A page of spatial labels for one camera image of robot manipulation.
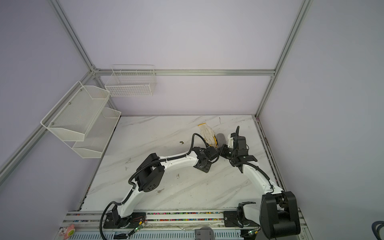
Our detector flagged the white wire basket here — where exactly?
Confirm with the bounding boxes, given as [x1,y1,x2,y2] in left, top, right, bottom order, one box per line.
[105,65,157,97]

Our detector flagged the grey fabric oval case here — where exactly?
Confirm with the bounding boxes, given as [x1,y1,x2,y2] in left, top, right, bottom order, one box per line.
[216,133,227,148]

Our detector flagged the white mesh lower shelf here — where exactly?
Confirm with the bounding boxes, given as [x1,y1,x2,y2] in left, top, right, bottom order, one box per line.
[72,108,121,159]

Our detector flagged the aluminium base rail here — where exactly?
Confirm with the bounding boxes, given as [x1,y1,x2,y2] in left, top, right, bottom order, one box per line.
[53,206,313,240]

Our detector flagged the aluminium frame profile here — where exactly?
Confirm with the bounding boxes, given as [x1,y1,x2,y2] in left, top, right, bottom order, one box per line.
[1,1,313,187]

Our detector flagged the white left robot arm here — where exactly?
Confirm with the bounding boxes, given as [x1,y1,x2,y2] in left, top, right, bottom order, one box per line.
[100,146,219,229]

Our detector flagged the black corrugated cable conduit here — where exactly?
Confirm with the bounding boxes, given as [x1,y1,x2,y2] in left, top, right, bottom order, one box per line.
[98,132,208,240]

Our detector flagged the white knit work glove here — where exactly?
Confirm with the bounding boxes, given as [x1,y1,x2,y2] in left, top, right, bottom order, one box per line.
[198,123,218,148]

